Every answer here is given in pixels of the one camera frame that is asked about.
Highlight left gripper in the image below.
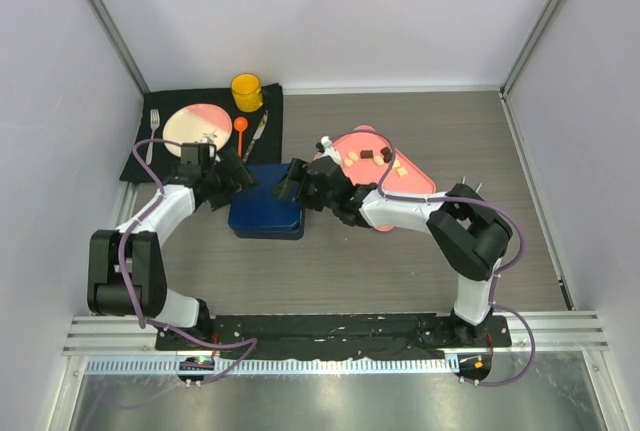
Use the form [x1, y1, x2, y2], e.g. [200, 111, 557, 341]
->
[203, 150, 259, 211]

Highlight dark blue box lid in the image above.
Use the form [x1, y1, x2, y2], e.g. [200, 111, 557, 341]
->
[228, 164, 304, 229]

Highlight light blue plastic tongs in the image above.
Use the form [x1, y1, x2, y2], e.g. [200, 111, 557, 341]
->
[461, 176, 483, 193]

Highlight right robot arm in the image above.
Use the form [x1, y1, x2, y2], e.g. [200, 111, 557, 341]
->
[272, 157, 513, 346]

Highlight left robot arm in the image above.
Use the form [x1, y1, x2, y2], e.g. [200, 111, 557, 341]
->
[87, 138, 257, 350]

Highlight dark blue chocolate box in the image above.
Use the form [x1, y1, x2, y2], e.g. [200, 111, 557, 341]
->
[232, 218, 304, 240]

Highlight black cloth placemat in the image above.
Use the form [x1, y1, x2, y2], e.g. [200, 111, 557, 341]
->
[118, 82, 285, 183]

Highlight orange plastic spoon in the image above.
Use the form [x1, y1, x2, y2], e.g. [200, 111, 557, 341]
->
[233, 116, 249, 157]

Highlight steak knife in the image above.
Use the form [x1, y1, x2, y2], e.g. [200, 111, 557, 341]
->
[242, 110, 269, 163]

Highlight pink and cream plate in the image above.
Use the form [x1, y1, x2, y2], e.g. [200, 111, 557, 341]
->
[162, 104, 233, 157]

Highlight pink plastic tray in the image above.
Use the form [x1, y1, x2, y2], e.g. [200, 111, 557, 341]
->
[330, 126, 440, 233]

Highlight yellow mug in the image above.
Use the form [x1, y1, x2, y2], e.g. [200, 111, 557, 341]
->
[231, 73, 263, 113]

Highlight silver fork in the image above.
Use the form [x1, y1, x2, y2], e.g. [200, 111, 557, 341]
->
[145, 109, 161, 166]

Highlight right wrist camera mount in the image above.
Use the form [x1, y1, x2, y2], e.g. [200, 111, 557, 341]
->
[314, 136, 342, 163]

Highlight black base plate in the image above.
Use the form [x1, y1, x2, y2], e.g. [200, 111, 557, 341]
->
[185, 313, 512, 361]

